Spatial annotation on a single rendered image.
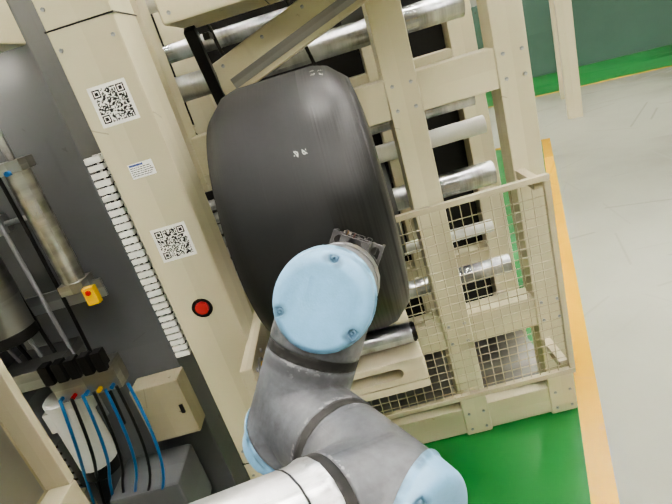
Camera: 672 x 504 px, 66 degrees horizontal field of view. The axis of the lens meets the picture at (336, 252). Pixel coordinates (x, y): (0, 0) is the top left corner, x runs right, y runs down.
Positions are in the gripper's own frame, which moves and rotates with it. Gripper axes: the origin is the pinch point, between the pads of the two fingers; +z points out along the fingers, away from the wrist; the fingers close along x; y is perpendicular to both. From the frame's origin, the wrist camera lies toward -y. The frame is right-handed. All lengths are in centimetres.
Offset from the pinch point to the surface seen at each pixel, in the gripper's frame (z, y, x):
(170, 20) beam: 33, 37, 58
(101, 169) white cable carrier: 17, 2, 54
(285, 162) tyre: 5.3, 14.1, 16.9
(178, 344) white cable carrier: 32, -32, 34
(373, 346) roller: 27.7, -15.7, -7.9
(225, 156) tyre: 6.8, 11.9, 27.6
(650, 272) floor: 201, 28, -135
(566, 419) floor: 118, -39, -88
